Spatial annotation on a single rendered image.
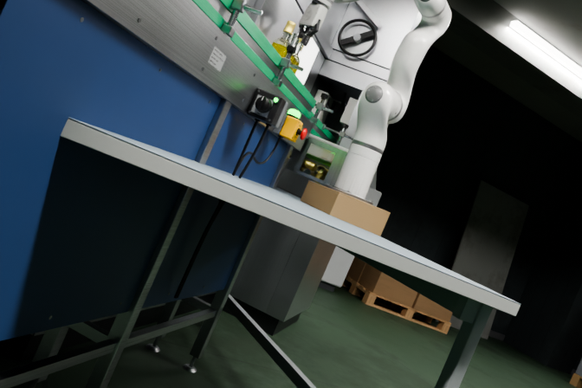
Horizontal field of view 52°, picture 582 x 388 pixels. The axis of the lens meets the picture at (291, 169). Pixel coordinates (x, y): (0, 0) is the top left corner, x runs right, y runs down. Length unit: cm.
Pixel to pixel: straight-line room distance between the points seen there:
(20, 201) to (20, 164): 7
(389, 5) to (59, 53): 260
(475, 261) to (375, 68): 458
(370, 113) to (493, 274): 580
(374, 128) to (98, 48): 129
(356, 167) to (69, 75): 132
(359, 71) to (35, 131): 249
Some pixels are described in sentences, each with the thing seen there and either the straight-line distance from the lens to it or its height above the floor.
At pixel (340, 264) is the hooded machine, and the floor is 27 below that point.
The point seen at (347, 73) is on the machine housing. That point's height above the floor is 147.
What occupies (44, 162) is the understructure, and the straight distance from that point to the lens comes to 106.
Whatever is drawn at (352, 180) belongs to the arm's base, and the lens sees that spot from 214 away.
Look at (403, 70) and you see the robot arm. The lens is 221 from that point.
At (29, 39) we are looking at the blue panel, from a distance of 94.
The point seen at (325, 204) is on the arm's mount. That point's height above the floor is 77.
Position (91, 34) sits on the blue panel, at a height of 89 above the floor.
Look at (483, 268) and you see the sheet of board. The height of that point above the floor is 77.
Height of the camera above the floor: 80
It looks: 1 degrees up
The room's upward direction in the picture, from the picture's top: 24 degrees clockwise
